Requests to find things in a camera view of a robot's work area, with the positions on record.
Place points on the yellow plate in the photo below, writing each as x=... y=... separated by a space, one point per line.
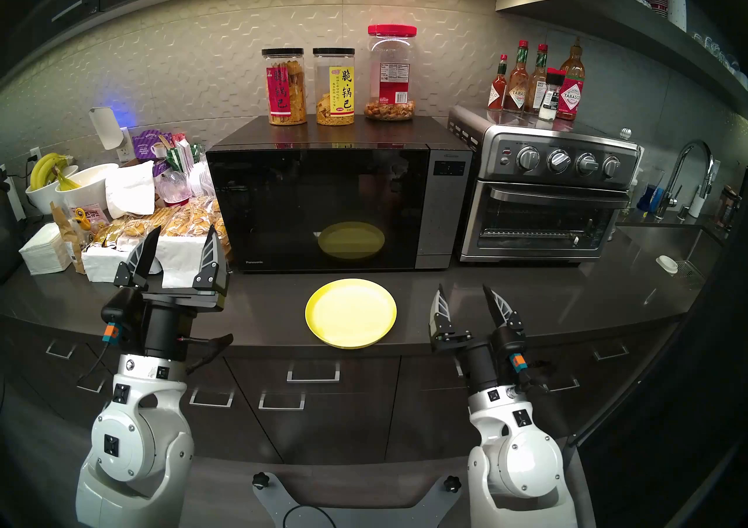
x=350 y=313

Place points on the small white bowl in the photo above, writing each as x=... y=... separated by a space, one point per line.
x=41 y=199

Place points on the white napkin stack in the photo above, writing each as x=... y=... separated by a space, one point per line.
x=44 y=252

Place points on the orange-brown hot sauce bottle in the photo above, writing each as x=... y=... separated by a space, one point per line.
x=517 y=91

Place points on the white sink stopper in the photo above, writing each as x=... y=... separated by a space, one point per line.
x=666 y=264

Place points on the large white bowl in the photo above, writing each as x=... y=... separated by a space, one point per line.
x=93 y=188

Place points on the black star knob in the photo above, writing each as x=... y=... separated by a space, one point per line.
x=260 y=480
x=452 y=484

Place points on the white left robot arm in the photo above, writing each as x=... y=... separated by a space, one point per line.
x=137 y=445

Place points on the dark wall shelf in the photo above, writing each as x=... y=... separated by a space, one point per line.
x=613 y=18

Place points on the white cardboard snack box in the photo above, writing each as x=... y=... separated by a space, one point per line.
x=175 y=258

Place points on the snack jar yellow label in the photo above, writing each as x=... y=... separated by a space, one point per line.
x=334 y=94

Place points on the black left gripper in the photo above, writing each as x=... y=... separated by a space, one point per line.
x=166 y=328

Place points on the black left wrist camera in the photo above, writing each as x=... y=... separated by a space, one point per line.
x=121 y=306

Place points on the black cap spice shaker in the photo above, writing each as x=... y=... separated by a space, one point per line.
x=550 y=97

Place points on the small red Tabasco bottle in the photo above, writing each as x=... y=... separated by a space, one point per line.
x=498 y=94

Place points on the green white sachet box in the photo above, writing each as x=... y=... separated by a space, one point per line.
x=187 y=156

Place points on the clear plastic cutlery pack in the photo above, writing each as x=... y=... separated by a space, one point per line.
x=201 y=179

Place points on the yellow banana bunch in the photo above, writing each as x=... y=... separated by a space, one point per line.
x=45 y=169

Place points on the snack jar red label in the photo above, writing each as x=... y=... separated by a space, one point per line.
x=283 y=94

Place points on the brown kraft paper bag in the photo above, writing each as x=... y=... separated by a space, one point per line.
x=69 y=234

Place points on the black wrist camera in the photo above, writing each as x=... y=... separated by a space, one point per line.
x=505 y=345
x=121 y=306

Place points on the white wall outlet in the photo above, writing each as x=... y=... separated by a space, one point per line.
x=125 y=151

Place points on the brown glass bottle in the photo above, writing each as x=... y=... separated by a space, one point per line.
x=727 y=208

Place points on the chrome kitchen faucet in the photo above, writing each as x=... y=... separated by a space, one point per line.
x=684 y=161

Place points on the pale brown hot sauce bottle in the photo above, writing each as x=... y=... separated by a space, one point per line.
x=536 y=85

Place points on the black steel Panasonic microwave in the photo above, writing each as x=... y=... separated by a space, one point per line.
x=447 y=211

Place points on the black countertop appliance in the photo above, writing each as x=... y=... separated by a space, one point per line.
x=7 y=229

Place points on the white plug-in device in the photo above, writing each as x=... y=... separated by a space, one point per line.
x=105 y=126

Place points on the pink snack packet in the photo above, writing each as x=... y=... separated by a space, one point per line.
x=93 y=216

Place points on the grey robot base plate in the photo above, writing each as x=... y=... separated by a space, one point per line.
x=362 y=515

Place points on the large red Tabasco bottle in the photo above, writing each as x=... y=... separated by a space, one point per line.
x=571 y=97

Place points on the white paper bag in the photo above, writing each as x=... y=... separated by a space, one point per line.
x=131 y=191

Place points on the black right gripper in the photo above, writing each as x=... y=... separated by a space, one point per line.
x=478 y=366

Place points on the white cup stack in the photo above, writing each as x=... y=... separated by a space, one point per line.
x=678 y=7

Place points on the dark lower drawer cabinets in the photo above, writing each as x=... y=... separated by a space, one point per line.
x=333 y=416

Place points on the stainless steel toaster oven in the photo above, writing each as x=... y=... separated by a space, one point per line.
x=561 y=182

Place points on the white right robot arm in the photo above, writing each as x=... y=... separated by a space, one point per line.
x=520 y=462

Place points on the large clear jar red lid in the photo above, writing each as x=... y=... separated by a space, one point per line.
x=390 y=82

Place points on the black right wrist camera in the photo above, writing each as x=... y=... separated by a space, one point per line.
x=505 y=345

